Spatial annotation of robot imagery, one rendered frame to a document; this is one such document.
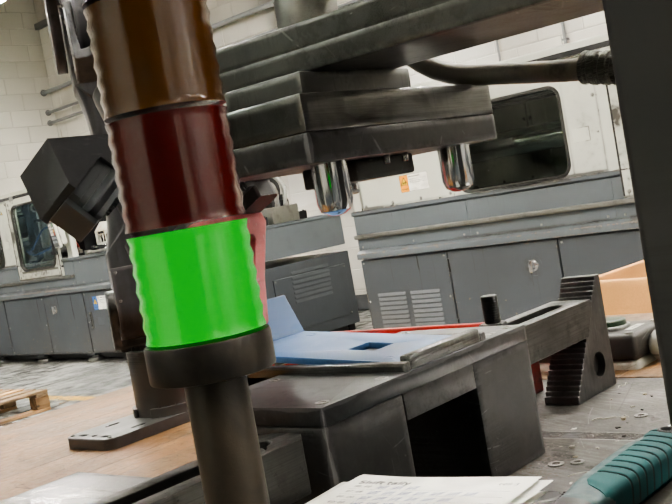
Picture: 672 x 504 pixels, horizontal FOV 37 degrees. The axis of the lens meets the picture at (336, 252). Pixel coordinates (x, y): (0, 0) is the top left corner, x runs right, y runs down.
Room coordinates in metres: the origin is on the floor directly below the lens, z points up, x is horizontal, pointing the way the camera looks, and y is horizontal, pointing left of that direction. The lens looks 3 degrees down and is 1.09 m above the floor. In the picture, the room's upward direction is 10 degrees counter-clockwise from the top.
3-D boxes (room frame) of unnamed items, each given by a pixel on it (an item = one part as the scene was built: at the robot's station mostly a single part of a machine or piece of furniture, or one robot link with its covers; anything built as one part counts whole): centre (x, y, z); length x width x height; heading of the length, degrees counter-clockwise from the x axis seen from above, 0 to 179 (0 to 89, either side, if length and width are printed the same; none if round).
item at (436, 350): (0.58, -0.05, 0.98); 0.07 x 0.01 x 0.03; 139
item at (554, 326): (0.74, -0.13, 0.95); 0.15 x 0.03 x 0.10; 139
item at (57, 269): (9.57, 2.79, 1.21); 0.86 x 0.10 x 0.79; 45
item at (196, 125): (0.32, 0.04, 1.10); 0.04 x 0.04 x 0.03
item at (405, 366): (0.60, 0.02, 0.98); 0.13 x 0.01 x 0.03; 49
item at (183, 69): (0.32, 0.04, 1.14); 0.04 x 0.04 x 0.03
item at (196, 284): (0.32, 0.04, 1.07); 0.04 x 0.04 x 0.03
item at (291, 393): (0.60, -0.01, 0.98); 0.20 x 0.10 x 0.01; 139
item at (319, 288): (9.71, 2.19, 0.49); 5.51 x 1.02 x 0.97; 45
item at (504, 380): (0.60, -0.01, 0.94); 0.20 x 0.10 x 0.07; 139
